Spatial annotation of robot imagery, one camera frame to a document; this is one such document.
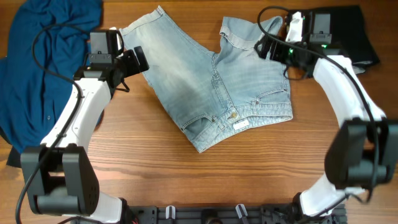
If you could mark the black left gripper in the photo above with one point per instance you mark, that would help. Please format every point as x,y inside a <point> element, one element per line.
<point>134,68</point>

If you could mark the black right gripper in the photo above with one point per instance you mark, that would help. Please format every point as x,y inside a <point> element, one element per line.
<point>278,54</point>

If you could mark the light blue denim shorts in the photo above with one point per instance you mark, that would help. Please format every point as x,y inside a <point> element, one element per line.
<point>212,96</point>

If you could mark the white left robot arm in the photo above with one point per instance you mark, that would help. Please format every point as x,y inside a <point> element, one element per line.
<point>59,178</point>

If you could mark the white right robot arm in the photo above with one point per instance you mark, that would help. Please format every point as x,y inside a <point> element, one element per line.
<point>363,153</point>

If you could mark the folded black garment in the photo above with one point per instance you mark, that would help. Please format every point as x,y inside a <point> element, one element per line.
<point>348,29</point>

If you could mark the blue shirt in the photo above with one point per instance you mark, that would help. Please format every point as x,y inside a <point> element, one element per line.
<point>45,34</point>

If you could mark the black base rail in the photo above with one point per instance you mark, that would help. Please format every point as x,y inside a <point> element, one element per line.
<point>265,214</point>

